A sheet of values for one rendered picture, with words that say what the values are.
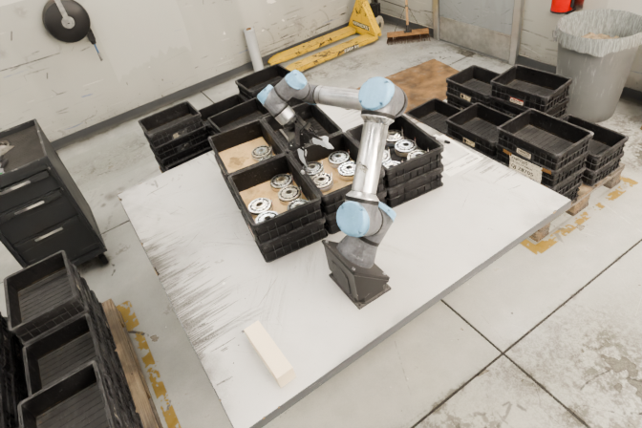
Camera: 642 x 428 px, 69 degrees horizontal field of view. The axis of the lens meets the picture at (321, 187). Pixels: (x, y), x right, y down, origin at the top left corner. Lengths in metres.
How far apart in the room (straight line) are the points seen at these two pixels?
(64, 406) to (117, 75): 3.49
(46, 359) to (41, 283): 0.43
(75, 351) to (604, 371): 2.42
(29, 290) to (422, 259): 1.98
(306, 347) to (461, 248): 0.73
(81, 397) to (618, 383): 2.27
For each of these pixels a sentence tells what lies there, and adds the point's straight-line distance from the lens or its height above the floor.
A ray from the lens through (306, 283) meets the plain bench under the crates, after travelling 1.91.
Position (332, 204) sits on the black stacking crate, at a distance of 1.95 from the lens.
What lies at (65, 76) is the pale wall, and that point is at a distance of 5.04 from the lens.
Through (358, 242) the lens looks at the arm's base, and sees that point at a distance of 1.70.
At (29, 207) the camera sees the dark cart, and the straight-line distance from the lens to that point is 3.17.
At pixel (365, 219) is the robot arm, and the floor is 1.10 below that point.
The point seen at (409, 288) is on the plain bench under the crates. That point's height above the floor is 0.70.
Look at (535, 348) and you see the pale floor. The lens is 2.58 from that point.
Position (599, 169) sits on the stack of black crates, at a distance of 3.19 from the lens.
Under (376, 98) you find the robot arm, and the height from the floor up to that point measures 1.39.
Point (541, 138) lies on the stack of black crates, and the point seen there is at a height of 0.49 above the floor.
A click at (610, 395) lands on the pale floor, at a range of 2.54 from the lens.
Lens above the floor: 2.14
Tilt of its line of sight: 38 degrees down
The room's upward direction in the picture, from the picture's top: 12 degrees counter-clockwise
